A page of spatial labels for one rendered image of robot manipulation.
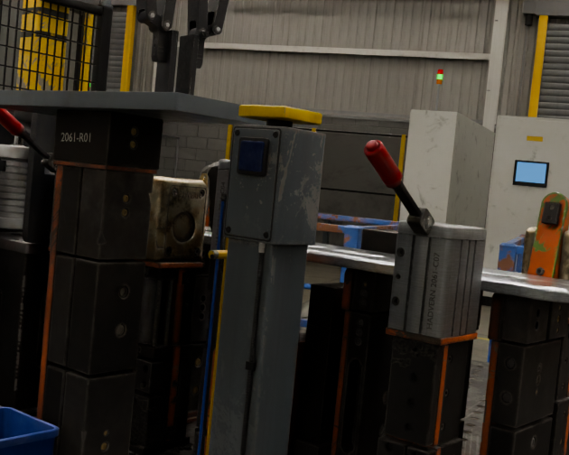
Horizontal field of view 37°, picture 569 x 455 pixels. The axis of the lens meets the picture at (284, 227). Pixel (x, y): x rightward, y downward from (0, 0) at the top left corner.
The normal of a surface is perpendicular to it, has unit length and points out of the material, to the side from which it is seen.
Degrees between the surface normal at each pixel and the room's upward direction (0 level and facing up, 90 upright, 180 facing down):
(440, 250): 90
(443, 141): 90
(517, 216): 90
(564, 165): 90
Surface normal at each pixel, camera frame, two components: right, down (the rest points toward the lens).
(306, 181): 0.77, 0.11
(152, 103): -0.63, -0.02
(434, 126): -0.39, 0.01
